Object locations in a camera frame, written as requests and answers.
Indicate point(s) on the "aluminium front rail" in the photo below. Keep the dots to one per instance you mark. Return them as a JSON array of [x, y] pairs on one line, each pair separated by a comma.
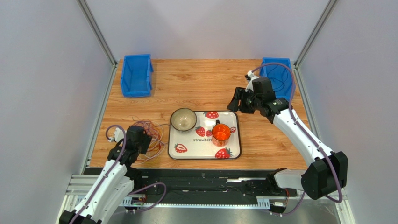
[[262, 202]]

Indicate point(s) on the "aluminium frame post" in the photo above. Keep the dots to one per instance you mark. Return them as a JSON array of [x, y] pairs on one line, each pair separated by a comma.
[[84, 6], [344, 211]]

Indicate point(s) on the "right aluminium frame post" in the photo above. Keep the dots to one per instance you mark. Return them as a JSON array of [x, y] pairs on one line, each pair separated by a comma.
[[344, 211]]

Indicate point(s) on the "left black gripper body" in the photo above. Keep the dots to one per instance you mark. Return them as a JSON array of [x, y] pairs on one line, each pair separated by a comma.
[[143, 146]]

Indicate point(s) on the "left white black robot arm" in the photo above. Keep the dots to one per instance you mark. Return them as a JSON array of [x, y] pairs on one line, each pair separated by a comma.
[[115, 181]]

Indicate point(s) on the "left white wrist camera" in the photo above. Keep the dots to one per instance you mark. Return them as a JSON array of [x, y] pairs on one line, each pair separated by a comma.
[[118, 135]]

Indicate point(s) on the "blue plastic bin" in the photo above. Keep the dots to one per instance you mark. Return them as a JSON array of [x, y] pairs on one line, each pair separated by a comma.
[[280, 78], [136, 77]]

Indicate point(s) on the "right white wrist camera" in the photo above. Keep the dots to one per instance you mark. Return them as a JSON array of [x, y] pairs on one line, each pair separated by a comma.
[[250, 77]]

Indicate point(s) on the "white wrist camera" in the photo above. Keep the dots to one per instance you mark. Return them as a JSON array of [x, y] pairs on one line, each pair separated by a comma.
[[250, 77], [118, 135]]

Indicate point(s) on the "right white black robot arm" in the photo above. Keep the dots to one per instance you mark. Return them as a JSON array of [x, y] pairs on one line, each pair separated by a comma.
[[326, 171]]

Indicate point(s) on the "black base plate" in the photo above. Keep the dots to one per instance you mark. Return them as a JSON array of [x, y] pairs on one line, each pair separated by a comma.
[[209, 186]]

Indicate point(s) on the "left aluminium frame post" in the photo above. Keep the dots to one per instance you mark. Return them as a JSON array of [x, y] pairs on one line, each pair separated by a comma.
[[84, 6]]

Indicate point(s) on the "orange translucent mug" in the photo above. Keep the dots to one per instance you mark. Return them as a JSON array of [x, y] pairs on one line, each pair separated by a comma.
[[220, 134]]

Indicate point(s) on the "white strawberry tray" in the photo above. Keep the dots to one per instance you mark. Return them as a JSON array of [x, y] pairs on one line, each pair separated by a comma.
[[197, 142]]

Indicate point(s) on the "grey ceramic bowl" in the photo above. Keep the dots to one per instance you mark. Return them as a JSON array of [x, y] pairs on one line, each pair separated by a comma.
[[183, 119]]

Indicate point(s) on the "left blue plastic bin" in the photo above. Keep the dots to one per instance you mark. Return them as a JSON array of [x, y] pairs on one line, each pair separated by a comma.
[[136, 77]]

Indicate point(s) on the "right blue plastic bin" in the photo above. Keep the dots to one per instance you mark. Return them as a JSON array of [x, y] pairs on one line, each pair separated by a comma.
[[280, 78]]

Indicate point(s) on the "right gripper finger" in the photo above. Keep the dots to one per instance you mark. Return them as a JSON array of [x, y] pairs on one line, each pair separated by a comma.
[[234, 105], [243, 94]]

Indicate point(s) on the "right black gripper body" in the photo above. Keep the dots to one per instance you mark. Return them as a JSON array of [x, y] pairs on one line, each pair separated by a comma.
[[241, 101]]

